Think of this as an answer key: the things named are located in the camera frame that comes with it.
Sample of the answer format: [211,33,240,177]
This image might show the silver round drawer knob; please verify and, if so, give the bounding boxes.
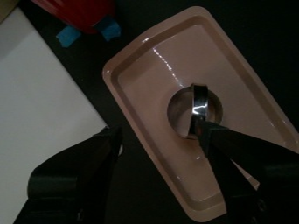
[166,83,224,140]

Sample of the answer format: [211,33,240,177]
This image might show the blue tape strip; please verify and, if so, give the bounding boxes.
[55,24,83,49]
[92,16,123,43]

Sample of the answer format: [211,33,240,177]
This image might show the red plastic cup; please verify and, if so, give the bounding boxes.
[30,0,118,35]

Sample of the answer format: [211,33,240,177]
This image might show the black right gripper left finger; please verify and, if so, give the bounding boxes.
[14,125,124,224]

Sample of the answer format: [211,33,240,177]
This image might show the pink plastic tray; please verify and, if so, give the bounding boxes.
[102,5,299,224]

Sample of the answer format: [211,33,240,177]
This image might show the white flat board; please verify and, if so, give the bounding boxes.
[0,6,108,224]

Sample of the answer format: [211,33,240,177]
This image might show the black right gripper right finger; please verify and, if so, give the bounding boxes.
[192,117,299,224]

